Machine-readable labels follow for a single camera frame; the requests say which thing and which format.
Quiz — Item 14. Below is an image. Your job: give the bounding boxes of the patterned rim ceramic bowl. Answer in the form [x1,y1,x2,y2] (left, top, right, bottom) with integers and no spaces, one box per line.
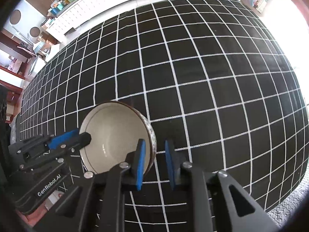
[80,101,157,175]

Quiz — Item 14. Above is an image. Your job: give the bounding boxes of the person's left hand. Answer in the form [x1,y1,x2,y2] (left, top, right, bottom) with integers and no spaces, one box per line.
[21,199,53,227]

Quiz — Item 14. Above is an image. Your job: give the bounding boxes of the white storage bin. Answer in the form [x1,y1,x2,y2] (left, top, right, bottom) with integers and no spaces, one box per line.
[27,55,46,78]

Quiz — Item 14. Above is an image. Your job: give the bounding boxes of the black white grid tablecloth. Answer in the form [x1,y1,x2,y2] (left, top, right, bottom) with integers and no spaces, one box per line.
[20,0,308,231]

